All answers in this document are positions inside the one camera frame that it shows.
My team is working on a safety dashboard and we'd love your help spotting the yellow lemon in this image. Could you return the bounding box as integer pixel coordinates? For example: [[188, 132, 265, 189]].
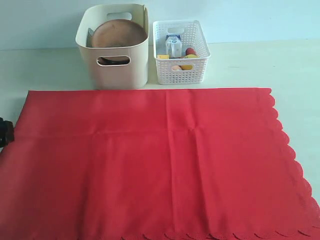
[[180, 54, 198, 71]]

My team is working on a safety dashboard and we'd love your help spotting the red table cloth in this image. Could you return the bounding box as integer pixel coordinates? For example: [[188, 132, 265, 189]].
[[0, 88, 320, 240]]

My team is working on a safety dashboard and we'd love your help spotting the wooden chopstick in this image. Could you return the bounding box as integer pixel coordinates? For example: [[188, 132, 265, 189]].
[[142, 5, 147, 29]]

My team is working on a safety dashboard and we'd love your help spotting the dark wooden spoon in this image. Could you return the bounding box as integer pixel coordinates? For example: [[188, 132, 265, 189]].
[[97, 57, 130, 66]]

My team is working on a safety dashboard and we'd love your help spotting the large cream plastic bin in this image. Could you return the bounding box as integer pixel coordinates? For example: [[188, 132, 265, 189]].
[[75, 3, 149, 89]]

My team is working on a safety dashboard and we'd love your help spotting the blue white milk carton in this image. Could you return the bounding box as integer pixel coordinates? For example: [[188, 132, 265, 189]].
[[165, 34, 182, 58]]

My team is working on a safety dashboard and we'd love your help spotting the brown wooden plate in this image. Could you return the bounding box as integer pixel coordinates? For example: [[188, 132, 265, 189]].
[[91, 19, 148, 48]]

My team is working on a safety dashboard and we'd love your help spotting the steel table knife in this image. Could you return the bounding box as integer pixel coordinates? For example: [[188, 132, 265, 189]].
[[86, 28, 94, 48]]

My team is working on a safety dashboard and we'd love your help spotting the red sausage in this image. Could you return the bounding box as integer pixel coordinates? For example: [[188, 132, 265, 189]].
[[185, 47, 197, 56]]

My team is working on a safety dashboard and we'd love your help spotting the yellow cheese wedge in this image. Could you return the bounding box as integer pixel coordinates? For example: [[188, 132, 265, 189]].
[[157, 54, 170, 60]]

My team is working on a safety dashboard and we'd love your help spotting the small white perforated basket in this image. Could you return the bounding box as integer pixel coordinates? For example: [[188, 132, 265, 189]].
[[153, 20, 211, 85]]

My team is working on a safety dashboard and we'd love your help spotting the brown egg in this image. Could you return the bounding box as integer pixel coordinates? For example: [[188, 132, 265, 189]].
[[172, 65, 183, 71]]

